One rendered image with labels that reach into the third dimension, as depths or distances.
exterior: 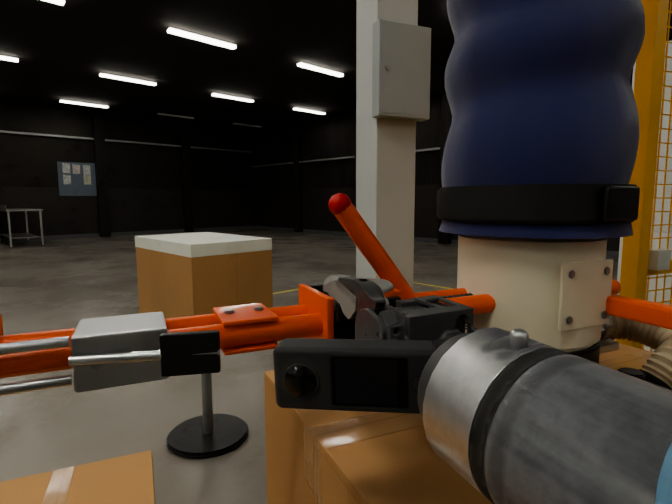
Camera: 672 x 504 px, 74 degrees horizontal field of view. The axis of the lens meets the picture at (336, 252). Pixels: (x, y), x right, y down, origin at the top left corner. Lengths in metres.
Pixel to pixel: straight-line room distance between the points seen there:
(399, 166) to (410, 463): 1.25
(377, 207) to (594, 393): 1.37
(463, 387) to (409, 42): 1.46
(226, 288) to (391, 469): 1.60
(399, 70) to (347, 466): 1.33
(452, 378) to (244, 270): 1.80
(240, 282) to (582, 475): 1.88
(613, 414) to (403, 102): 1.42
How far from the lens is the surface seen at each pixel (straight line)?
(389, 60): 1.58
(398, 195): 1.60
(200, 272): 1.92
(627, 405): 0.22
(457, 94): 0.57
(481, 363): 0.26
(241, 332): 0.41
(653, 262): 1.59
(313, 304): 0.45
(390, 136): 1.59
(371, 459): 0.48
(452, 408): 0.26
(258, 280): 2.08
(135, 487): 1.25
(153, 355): 0.38
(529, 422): 0.23
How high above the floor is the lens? 1.20
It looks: 7 degrees down
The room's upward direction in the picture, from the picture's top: straight up
